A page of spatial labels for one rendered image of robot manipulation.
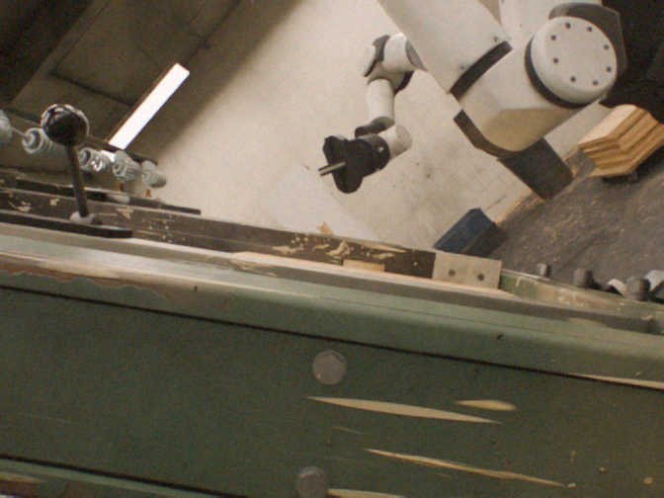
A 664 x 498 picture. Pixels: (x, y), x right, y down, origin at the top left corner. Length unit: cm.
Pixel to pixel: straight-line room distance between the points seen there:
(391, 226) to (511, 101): 549
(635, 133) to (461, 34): 344
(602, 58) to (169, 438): 42
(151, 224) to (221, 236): 14
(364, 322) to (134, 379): 10
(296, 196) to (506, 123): 416
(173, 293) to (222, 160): 609
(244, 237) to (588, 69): 64
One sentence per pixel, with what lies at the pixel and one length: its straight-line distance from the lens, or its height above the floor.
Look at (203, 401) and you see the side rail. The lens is 21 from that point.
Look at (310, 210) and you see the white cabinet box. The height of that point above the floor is 162.
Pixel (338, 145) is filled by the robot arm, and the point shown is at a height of 131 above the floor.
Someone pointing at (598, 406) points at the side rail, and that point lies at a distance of 23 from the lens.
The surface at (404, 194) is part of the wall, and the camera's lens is 590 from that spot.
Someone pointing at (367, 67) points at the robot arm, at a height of 144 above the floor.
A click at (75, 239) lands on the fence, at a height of 135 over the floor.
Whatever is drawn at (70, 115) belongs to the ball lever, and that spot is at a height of 142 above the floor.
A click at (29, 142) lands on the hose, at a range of 131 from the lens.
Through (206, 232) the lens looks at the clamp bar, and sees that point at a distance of 90.
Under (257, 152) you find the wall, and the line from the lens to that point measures 615.
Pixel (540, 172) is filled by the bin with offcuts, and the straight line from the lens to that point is 505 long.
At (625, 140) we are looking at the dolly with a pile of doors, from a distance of 382.
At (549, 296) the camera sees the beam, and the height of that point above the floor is 90.
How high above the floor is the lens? 116
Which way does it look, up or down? level
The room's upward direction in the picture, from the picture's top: 44 degrees counter-clockwise
